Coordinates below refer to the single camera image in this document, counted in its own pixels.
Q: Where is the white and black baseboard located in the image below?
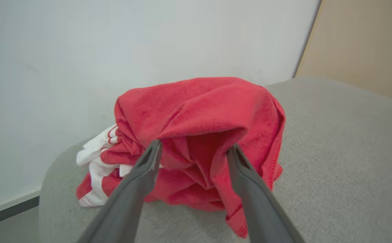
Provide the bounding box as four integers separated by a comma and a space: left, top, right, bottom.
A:
0, 188, 41, 230

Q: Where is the grey fabric sofa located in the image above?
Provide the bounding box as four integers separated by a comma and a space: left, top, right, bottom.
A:
38, 77, 392, 243

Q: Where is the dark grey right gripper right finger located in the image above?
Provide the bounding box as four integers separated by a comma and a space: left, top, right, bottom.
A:
226, 144, 305, 243

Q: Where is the red and white garment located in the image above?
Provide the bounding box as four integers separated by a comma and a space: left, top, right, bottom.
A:
76, 77, 286, 239

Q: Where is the beige wooden panel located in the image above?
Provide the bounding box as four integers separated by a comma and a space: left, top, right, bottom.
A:
294, 0, 392, 106

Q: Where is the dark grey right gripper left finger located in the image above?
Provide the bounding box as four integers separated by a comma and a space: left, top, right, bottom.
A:
77, 140, 163, 243

